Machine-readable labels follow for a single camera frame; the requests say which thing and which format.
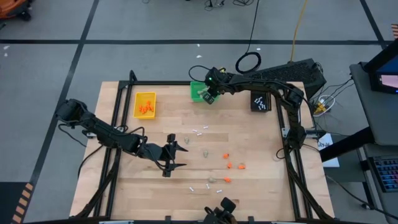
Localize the black floor cable bundle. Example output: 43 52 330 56
203 0 255 10

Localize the grey desk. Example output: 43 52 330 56
349 61 398 147

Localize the black table frame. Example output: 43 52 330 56
74 70 335 224

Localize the orange wheeled machine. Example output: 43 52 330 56
0 0 33 21

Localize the black hazard-striped mat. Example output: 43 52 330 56
0 181 34 224

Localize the yellow plastic basket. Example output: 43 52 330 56
133 91 157 120

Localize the black monitor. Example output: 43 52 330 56
363 39 398 95

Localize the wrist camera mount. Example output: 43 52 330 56
201 89 218 105
143 143 167 162

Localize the white paper sheet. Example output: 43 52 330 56
317 133 340 168

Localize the black computer tower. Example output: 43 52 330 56
241 58 328 101

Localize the black plastic basket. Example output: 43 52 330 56
249 85 272 113

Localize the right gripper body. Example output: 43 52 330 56
205 67 229 94

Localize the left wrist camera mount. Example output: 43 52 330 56
143 143 167 162

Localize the black hanging cable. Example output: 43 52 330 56
234 0 262 75

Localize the black desk leg beam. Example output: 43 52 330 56
319 126 376 162

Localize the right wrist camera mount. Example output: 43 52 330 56
201 89 218 105

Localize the yellow hanging strap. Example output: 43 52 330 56
289 0 309 63

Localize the yellow-plug power strip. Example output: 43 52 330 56
314 101 328 114

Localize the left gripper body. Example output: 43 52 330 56
136 133 177 178

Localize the backlit keyboard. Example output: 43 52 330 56
371 155 398 193

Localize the green plastic basket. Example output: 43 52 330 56
190 80 220 103

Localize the white coiled cable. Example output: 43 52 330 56
317 94 337 118

